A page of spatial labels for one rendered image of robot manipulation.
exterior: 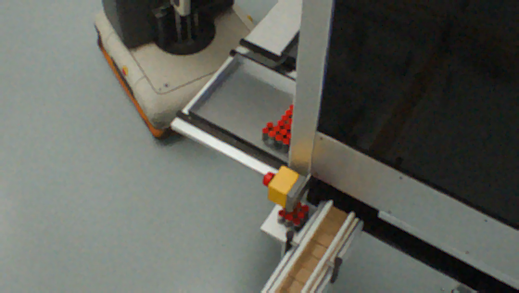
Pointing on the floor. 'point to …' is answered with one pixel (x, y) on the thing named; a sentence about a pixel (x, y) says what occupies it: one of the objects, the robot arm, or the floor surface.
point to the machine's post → (310, 85)
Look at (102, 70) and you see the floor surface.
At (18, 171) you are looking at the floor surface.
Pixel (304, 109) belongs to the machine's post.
